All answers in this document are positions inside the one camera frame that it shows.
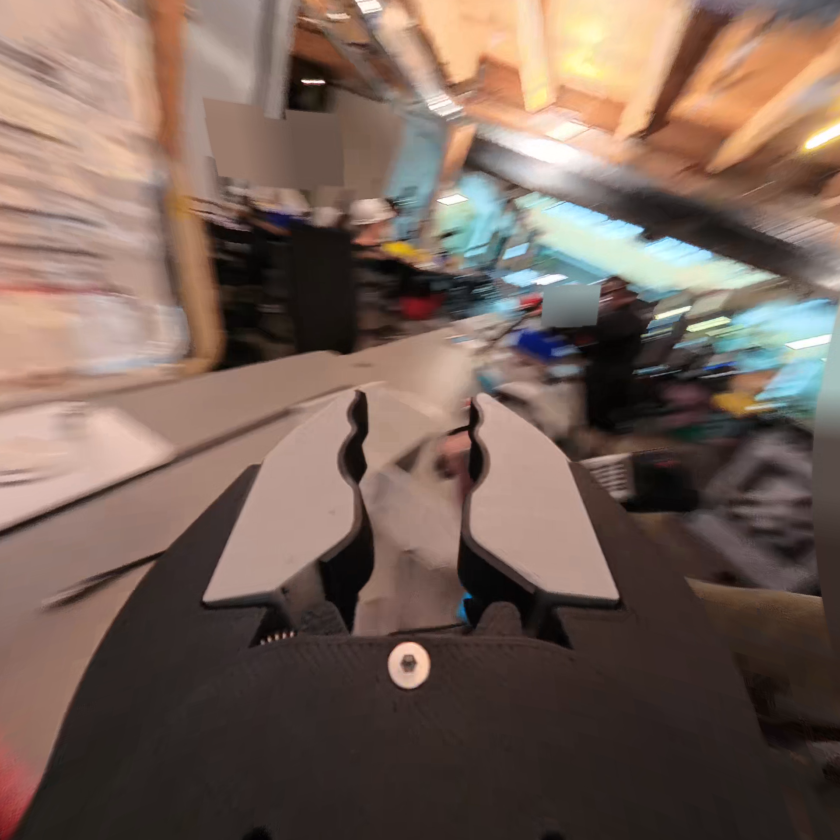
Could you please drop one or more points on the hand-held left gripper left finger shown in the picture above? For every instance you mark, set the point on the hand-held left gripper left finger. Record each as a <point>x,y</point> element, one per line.
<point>295,512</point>

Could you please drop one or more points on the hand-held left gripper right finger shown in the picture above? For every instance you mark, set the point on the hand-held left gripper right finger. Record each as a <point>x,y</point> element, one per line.
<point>531,518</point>

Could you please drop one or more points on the white plastic bag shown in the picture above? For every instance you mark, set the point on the white plastic bag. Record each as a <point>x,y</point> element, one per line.
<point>410,525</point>

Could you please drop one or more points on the dark cabinet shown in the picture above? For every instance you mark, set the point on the dark cabinet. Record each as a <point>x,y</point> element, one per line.
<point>325,289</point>

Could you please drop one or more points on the clear acrylic box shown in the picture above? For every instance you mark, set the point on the clear acrylic box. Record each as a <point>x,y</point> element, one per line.
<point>72,453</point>

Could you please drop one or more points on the wooden post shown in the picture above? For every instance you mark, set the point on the wooden post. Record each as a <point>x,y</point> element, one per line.
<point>190,262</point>

